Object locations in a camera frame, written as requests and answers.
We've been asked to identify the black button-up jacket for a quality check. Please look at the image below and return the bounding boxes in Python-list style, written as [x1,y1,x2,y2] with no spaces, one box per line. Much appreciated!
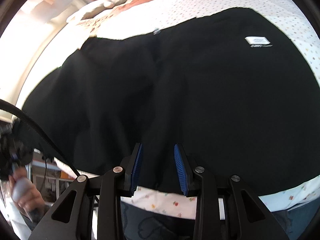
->
[22,8,319,196]

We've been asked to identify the person's left hand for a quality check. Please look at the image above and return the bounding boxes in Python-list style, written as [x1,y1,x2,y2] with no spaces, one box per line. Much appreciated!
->
[9,166,47,224]

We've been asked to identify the person's patterned dark trousers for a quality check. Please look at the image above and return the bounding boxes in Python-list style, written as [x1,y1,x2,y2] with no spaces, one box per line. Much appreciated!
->
[121,199,319,239]

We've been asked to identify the white dotted bed sheet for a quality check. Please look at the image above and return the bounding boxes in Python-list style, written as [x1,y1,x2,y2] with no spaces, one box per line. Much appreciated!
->
[22,0,319,219]

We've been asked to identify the white pillow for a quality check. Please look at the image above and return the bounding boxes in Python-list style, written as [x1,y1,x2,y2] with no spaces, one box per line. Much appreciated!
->
[66,0,127,23]

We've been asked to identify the cream padded headboard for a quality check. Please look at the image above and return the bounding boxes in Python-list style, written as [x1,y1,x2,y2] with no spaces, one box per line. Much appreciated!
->
[1,0,88,105]

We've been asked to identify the black cable near camera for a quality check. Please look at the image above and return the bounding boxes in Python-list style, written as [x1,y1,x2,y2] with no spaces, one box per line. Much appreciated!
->
[0,99,99,203]

